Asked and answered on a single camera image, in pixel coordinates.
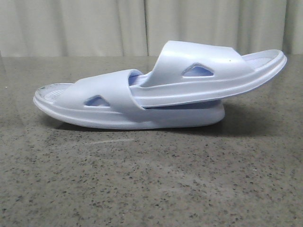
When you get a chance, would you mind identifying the left-side light blue slipper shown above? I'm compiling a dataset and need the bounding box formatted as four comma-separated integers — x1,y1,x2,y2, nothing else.
33,69,225,130

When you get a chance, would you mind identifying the right-side light blue slipper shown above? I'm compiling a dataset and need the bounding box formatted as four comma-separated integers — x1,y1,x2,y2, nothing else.
130,41,287,107

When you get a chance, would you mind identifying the white pleated curtain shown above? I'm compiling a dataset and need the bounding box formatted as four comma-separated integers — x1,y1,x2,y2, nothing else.
0,0,303,57

